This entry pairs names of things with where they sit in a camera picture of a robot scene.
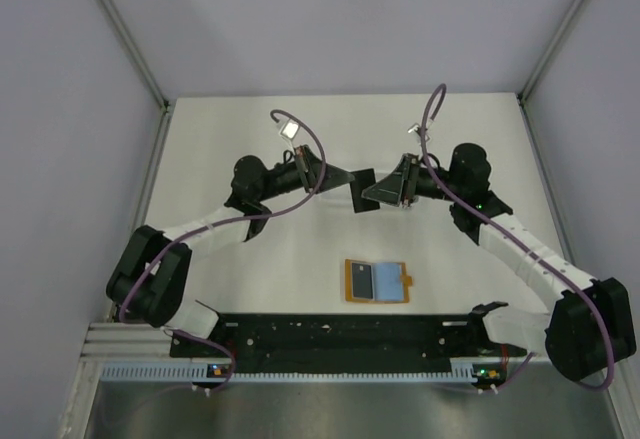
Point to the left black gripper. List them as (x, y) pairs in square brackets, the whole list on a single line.
[(333, 177)]

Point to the left aluminium frame post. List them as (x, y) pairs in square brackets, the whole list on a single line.
[(133, 52)]

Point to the aluminium frame post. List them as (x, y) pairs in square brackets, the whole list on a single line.
[(133, 52), (558, 38)]

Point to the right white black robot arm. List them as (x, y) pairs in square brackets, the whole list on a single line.
[(587, 327)]

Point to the aluminium front rail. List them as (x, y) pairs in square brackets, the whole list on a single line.
[(117, 341)]

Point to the orange leather card holder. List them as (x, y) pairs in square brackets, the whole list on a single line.
[(391, 282)]

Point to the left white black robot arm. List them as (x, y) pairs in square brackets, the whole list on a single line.
[(150, 278)]

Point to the right aluminium frame post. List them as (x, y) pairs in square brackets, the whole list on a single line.
[(558, 38)]

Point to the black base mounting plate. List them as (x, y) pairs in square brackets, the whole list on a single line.
[(345, 343)]

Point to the dark credit card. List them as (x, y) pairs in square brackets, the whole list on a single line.
[(361, 281), (362, 179)]

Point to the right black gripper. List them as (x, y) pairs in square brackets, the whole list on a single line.
[(402, 183)]

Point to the clear plastic card tray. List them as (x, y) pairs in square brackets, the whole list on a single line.
[(337, 197)]

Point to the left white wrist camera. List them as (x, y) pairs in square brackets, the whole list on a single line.
[(288, 129)]

